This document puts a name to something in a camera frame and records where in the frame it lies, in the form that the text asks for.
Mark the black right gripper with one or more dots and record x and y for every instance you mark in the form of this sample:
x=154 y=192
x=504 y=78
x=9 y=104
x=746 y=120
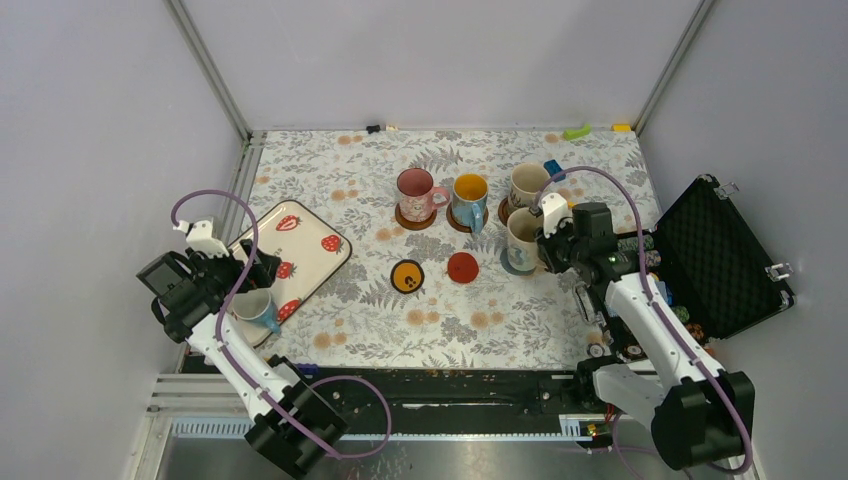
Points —
x=545 y=244

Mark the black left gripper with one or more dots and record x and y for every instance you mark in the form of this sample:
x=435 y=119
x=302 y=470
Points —
x=260 y=273

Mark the blue-grey round coaster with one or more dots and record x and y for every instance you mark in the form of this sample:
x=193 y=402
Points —
x=506 y=265

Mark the cream mug with handle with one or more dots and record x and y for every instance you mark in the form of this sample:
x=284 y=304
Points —
x=526 y=180

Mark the brown wooden coaster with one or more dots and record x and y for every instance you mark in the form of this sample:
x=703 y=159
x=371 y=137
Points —
x=457 y=226
x=503 y=211
x=413 y=225

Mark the white mushroom pattern tray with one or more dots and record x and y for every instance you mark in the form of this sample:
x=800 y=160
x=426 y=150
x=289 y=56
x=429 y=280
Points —
x=311 y=252

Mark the red round coaster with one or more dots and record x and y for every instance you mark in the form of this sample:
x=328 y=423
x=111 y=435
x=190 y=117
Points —
x=462 y=268

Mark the blue mug yellow inside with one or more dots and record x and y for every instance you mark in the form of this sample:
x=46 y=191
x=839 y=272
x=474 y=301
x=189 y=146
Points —
x=469 y=202

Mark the brown wooden coaster top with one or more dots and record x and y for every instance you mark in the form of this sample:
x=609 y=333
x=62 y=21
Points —
x=413 y=225

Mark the pink mug dark rim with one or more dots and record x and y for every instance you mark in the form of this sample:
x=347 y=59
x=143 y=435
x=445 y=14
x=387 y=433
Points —
x=420 y=198

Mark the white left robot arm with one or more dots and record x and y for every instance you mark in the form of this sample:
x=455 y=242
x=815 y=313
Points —
x=293 y=426

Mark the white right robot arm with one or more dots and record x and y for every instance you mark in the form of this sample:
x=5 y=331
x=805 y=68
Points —
x=698 y=412

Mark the yellow black-rimmed coaster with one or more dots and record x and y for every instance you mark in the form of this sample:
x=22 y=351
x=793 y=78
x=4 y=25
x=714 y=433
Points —
x=407 y=276

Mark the blue toy brick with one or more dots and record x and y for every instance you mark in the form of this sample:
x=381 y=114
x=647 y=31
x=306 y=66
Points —
x=554 y=170

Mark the green plastic block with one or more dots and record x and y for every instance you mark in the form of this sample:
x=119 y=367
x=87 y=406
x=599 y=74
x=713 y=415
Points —
x=577 y=133

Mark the black poker chip case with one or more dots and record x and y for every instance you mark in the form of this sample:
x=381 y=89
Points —
x=708 y=265

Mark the floral tablecloth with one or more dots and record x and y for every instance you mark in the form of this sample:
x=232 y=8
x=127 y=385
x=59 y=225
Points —
x=357 y=319

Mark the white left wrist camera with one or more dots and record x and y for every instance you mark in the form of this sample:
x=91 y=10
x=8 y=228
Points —
x=200 y=237

